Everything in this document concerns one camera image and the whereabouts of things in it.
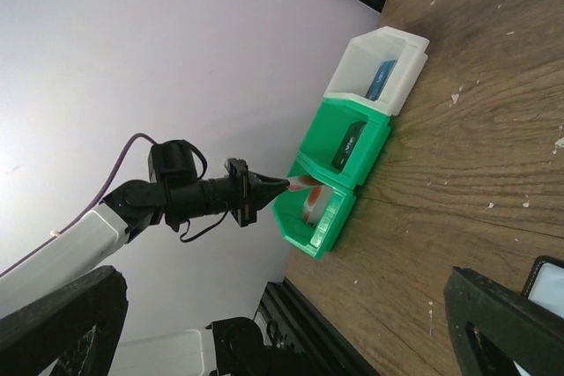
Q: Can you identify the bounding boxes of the dark card in bin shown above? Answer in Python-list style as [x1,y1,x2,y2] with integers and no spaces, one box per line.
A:
[331,122,366,171]

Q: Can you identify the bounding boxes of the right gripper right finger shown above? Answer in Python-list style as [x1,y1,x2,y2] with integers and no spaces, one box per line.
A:
[444,267,563,375]

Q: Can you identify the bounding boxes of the green plastic bin middle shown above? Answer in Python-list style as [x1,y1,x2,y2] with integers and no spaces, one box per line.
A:
[288,98,391,190]

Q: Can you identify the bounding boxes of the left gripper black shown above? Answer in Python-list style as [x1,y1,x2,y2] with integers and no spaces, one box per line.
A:
[226,158,290,227]

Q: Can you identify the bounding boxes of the white plastic bin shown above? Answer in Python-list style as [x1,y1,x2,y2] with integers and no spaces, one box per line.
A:
[324,26,430,117]

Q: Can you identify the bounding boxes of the red and white card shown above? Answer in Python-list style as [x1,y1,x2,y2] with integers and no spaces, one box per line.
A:
[301,185,333,226]

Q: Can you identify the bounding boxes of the blue card in bin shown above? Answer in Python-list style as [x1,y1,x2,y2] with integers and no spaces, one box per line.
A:
[365,60,397,101]

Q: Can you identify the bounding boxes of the green plastic bin front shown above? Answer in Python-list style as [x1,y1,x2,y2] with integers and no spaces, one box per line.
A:
[271,159,358,259]

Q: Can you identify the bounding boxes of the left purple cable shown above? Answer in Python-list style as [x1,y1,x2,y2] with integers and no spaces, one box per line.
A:
[0,132,158,278]

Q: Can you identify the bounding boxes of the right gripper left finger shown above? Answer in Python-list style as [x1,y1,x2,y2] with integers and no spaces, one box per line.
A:
[1,266,128,375]

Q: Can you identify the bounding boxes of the black leather card holder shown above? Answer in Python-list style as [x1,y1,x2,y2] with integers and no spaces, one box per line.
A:
[522,255,564,318]

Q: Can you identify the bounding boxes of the black aluminium frame rail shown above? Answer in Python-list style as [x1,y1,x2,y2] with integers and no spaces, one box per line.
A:
[254,278,378,376]

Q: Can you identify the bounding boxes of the green plastic bin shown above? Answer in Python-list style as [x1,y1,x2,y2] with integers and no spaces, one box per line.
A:
[288,98,391,190]
[271,159,358,259]

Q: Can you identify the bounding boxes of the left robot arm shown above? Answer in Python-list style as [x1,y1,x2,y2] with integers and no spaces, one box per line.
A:
[1,140,290,317]

